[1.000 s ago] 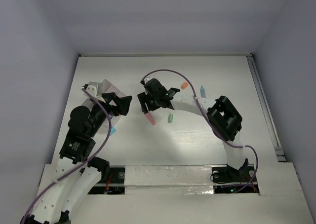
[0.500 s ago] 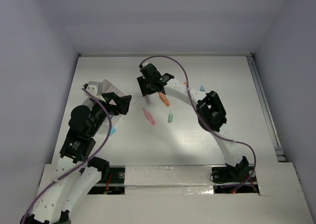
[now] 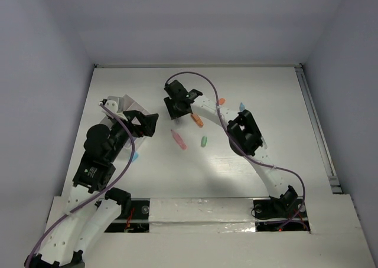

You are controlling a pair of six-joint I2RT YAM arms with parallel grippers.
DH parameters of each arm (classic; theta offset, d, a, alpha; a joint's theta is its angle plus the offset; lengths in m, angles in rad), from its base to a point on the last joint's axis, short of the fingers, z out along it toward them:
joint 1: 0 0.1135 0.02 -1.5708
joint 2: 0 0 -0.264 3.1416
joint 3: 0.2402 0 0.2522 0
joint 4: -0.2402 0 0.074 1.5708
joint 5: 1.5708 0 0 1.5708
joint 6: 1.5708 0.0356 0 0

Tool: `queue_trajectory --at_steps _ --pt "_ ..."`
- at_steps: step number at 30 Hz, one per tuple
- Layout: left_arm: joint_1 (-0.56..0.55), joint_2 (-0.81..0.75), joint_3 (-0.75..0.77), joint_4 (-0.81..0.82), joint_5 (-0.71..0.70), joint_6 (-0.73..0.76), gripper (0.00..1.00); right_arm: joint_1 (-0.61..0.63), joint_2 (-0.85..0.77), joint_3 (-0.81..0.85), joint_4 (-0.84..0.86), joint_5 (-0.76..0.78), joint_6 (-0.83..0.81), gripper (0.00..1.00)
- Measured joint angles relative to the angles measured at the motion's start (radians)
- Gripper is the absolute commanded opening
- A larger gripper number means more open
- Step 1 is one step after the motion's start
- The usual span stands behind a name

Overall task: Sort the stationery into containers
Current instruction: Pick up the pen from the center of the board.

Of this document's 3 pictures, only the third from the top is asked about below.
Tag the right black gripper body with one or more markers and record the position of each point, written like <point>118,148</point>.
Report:
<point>173,109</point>

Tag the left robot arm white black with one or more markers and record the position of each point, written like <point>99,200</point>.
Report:
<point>94,202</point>

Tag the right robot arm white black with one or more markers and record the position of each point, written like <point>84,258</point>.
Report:
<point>245,139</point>

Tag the orange highlighter marker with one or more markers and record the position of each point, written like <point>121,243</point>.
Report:
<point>197,120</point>

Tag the white compartment organizer box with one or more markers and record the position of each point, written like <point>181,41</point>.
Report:
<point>131,104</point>

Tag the pink highlighter marker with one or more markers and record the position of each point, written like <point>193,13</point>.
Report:
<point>178,139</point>

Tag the light blue highlighter marker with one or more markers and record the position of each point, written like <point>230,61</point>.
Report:
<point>241,107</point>

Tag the mint green highlighter marker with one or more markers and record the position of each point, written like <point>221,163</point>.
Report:
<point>265,142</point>

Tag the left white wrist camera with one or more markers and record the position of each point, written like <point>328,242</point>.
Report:
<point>114,104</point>

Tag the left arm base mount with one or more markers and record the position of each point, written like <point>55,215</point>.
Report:
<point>134,215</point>

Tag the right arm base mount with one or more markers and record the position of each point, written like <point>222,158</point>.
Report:
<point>286,213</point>

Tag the aluminium rail right edge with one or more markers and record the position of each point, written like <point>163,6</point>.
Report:
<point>319,136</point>

